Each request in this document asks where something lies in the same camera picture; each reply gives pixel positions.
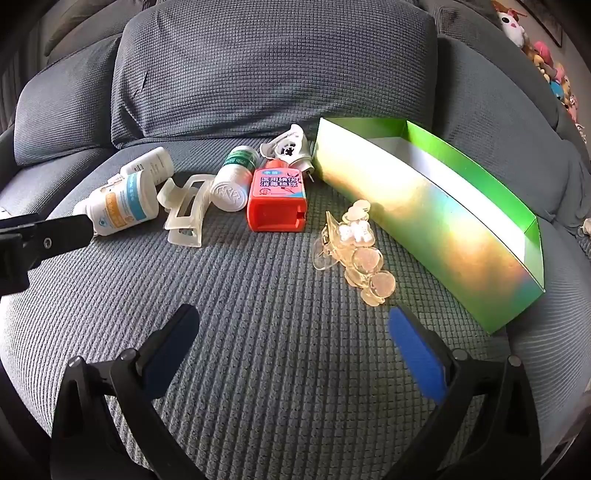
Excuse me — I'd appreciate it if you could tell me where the clear amber hair claw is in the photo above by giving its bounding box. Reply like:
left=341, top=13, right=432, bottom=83
left=310, top=199, right=397, bottom=308

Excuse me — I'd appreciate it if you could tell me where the white bottle with green label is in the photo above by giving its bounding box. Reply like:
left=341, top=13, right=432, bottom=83
left=210, top=145, right=260, bottom=212

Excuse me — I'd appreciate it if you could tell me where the large white pill bottle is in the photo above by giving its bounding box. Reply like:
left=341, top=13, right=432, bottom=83
left=73, top=172, right=160, bottom=238

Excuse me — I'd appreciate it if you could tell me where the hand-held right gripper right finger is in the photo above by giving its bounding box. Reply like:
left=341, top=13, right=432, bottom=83
left=388, top=305, right=543, bottom=480

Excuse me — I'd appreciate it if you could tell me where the white plush toy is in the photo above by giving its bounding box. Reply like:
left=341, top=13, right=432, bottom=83
left=492, top=0, right=529, bottom=49

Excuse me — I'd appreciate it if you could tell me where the grey sofa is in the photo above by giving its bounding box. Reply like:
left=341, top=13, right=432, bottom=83
left=0, top=0, right=591, bottom=480

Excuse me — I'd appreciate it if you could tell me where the dark picture frame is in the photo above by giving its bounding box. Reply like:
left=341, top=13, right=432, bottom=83
left=526, top=0, right=564, bottom=47

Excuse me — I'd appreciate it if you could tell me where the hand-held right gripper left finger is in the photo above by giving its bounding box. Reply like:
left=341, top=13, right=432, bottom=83
left=50, top=304, right=206, bottom=480

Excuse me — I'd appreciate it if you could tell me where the small white pill bottle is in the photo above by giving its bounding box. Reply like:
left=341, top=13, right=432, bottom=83
left=121, top=147, right=175, bottom=188

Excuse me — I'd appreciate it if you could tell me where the translucent white hair claw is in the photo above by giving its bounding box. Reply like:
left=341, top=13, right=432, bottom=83
left=156, top=173, right=218, bottom=250

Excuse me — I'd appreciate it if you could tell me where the pile of colourful plush toys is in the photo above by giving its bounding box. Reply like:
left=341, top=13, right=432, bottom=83
left=524, top=41, right=583, bottom=123

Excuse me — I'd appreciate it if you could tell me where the orange plastic bottle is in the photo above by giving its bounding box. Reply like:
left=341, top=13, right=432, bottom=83
left=247, top=159, right=308, bottom=233

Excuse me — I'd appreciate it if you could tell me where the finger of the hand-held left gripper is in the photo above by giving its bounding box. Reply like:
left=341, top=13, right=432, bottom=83
left=0, top=213, right=95, bottom=294

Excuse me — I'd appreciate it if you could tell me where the green cardboard box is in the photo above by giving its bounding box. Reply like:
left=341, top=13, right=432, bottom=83
left=313, top=117, right=546, bottom=335

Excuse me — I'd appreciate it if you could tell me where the grey sofa back cushion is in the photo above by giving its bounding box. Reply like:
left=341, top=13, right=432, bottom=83
left=13, top=34, right=123, bottom=167
left=434, top=34, right=578, bottom=222
left=111, top=4, right=438, bottom=149

